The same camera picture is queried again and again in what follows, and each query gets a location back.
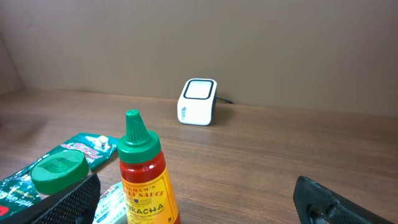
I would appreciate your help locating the sriracha sauce bottle green cap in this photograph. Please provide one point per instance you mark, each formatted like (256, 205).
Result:
(147, 186)

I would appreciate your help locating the white barcode scanner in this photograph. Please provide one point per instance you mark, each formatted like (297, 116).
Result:
(197, 102)

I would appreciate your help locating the green 3M gloves packet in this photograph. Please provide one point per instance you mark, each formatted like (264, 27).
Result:
(17, 190)

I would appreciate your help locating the green lid small jar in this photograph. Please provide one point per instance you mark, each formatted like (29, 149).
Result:
(58, 171)

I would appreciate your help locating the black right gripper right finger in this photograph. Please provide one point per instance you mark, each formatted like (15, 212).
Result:
(316, 204)

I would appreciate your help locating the light teal tissue pack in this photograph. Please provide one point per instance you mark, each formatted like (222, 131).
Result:
(111, 207)

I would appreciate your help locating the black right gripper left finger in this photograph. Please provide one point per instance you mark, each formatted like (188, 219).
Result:
(75, 204)

